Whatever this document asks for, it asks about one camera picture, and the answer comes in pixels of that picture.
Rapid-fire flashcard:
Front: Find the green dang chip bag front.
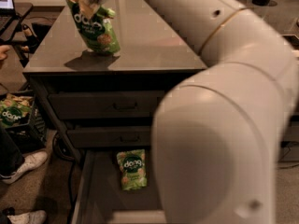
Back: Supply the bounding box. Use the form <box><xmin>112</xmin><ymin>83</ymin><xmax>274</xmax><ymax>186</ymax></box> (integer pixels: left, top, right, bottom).
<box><xmin>65</xmin><ymin>0</ymin><xmax>121</xmax><ymax>55</ymax></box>

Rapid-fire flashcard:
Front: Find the green dang chip bag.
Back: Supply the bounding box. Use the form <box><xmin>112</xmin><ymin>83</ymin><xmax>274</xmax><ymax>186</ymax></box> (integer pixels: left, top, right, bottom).
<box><xmin>65</xmin><ymin>0</ymin><xmax>121</xmax><ymax>55</ymax></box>
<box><xmin>117</xmin><ymin>149</ymin><xmax>147</xmax><ymax>191</ymax></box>

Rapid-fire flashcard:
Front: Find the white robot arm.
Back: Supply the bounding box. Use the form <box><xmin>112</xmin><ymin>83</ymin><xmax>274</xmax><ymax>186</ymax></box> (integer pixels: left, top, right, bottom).
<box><xmin>84</xmin><ymin>0</ymin><xmax>298</xmax><ymax>224</ymax></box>

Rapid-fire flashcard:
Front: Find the grey drawer cabinet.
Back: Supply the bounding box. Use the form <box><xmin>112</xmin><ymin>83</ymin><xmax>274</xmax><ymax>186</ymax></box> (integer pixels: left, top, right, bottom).
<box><xmin>24</xmin><ymin>0</ymin><xmax>206</xmax><ymax>161</ymax></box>

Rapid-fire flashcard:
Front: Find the top left drawer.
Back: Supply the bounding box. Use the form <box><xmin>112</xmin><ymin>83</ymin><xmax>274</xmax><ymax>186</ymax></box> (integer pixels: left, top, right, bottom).
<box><xmin>49</xmin><ymin>91</ymin><xmax>164</xmax><ymax>119</ymax></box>

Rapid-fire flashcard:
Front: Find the middle left drawer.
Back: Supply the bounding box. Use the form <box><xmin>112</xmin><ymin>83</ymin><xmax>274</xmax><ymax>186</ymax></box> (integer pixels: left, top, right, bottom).
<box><xmin>67</xmin><ymin>126</ymin><xmax>150</xmax><ymax>148</ymax></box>

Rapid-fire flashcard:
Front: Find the green dang bag in crate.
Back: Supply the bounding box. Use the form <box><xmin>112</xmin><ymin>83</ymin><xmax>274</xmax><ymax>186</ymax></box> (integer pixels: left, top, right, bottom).
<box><xmin>0</xmin><ymin>105</ymin><xmax>31</xmax><ymax>128</ymax></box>

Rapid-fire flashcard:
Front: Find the green dang chip bag rear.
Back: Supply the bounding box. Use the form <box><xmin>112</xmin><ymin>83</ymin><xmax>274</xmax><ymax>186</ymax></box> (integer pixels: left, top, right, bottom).
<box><xmin>117</xmin><ymin>149</ymin><xmax>147</xmax><ymax>191</ymax></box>

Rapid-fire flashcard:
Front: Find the open bottom left drawer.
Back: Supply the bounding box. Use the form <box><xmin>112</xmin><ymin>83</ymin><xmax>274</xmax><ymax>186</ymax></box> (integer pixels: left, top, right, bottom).
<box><xmin>71</xmin><ymin>150</ymin><xmax>166</xmax><ymax>224</ymax></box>

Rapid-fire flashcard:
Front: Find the person's hand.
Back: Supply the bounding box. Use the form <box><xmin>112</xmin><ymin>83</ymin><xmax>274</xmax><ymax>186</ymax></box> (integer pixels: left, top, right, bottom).
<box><xmin>0</xmin><ymin>45</ymin><xmax>9</xmax><ymax>62</ymax></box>

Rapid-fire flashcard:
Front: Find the laptop on side desk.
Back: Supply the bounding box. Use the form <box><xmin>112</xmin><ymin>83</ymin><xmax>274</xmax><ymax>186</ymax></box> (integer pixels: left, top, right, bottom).
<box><xmin>0</xmin><ymin>0</ymin><xmax>16</xmax><ymax>35</ymax></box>

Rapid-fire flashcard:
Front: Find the black crate with snacks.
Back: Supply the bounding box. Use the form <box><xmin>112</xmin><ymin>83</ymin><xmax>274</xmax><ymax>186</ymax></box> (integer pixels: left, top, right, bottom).
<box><xmin>0</xmin><ymin>91</ymin><xmax>48</xmax><ymax>153</ymax></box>

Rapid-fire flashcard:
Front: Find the white shoe upper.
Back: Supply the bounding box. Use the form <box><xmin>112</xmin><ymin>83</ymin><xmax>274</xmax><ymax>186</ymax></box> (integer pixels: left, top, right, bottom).
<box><xmin>1</xmin><ymin>151</ymin><xmax>48</xmax><ymax>185</ymax></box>

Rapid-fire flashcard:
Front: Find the white shoe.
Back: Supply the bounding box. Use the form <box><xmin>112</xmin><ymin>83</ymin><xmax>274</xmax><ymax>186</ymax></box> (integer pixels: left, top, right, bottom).
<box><xmin>7</xmin><ymin>210</ymin><xmax>47</xmax><ymax>224</ymax></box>
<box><xmin>1</xmin><ymin>151</ymin><xmax>48</xmax><ymax>185</ymax></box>

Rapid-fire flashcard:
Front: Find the dark trouser leg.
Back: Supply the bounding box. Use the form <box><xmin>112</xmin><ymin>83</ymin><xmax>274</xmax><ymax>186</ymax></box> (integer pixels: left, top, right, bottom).
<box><xmin>0</xmin><ymin>126</ymin><xmax>24</xmax><ymax>177</ymax></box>

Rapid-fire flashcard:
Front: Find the white shoe lower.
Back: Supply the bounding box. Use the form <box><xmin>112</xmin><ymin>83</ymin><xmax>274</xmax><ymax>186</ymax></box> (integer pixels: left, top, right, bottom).
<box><xmin>7</xmin><ymin>210</ymin><xmax>47</xmax><ymax>224</ymax></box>

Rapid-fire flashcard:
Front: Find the black cable left of cabinet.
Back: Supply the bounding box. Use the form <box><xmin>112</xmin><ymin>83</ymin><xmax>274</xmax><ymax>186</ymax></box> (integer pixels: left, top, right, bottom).
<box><xmin>51</xmin><ymin>133</ymin><xmax>78</xmax><ymax>210</ymax></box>

